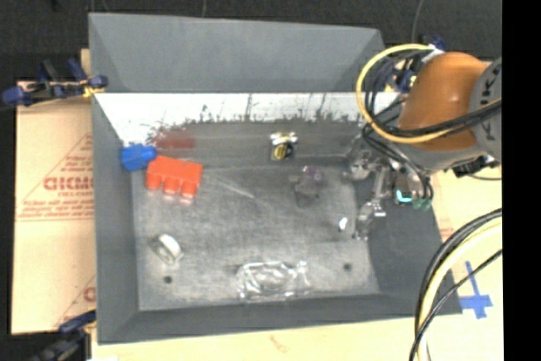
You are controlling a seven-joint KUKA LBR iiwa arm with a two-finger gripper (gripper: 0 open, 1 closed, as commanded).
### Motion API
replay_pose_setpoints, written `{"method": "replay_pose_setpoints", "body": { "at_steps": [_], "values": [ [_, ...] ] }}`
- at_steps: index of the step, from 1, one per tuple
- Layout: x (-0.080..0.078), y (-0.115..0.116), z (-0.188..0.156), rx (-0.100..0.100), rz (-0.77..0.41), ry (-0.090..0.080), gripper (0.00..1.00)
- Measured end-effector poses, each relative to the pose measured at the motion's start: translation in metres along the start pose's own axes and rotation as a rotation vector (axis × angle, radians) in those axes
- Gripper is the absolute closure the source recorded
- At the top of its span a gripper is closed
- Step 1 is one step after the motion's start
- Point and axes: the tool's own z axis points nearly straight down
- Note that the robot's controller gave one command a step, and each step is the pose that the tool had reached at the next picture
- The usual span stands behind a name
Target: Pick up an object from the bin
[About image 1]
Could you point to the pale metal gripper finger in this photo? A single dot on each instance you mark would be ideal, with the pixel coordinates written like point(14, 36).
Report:
point(367, 220)
point(361, 170)

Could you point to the small white piece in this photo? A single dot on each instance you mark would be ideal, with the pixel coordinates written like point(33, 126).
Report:
point(343, 224)

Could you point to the grey and purple toy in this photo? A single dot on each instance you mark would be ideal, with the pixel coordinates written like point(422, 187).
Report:
point(306, 186)

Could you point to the grey metal bin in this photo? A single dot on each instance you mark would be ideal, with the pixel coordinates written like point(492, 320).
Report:
point(253, 224)

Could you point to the clear plastic packet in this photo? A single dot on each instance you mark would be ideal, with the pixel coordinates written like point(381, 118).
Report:
point(270, 280)

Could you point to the orange-red toy block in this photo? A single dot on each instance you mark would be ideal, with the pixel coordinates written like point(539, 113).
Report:
point(173, 175)

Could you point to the white tape roll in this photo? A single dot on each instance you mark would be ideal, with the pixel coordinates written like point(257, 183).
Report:
point(167, 247)

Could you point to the blue toy block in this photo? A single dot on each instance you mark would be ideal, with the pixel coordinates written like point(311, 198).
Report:
point(136, 156)

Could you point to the brown cardboard board, red print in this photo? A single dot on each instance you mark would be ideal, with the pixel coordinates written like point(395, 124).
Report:
point(50, 190)

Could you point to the black cylinder on white bracket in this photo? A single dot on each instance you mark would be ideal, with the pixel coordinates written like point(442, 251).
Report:
point(469, 167)

